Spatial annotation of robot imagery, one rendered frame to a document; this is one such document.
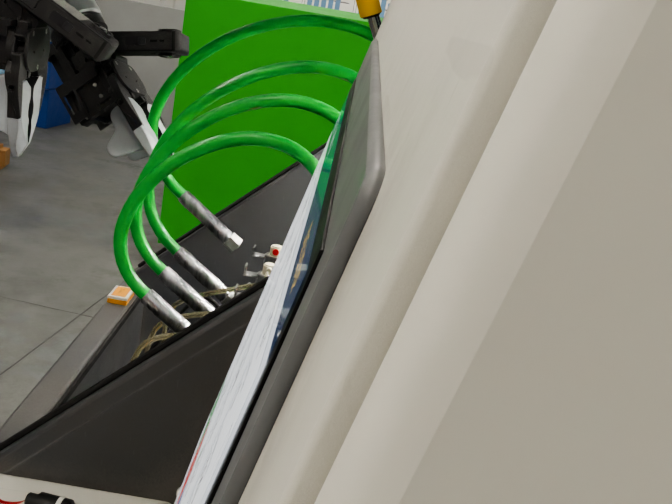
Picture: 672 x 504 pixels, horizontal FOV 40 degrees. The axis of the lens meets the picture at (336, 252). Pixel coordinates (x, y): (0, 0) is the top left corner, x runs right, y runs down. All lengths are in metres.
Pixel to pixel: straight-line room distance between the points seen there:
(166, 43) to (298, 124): 3.31
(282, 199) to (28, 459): 0.69
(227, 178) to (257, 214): 3.06
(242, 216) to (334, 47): 2.97
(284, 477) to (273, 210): 1.35
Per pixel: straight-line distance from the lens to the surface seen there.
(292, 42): 4.44
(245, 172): 4.54
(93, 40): 1.04
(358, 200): 0.19
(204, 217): 1.19
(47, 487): 0.95
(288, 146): 0.91
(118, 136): 1.18
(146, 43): 1.20
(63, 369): 1.25
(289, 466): 0.15
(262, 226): 1.51
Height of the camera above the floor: 1.48
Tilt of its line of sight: 16 degrees down
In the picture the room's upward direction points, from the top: 10 degrees clockwise
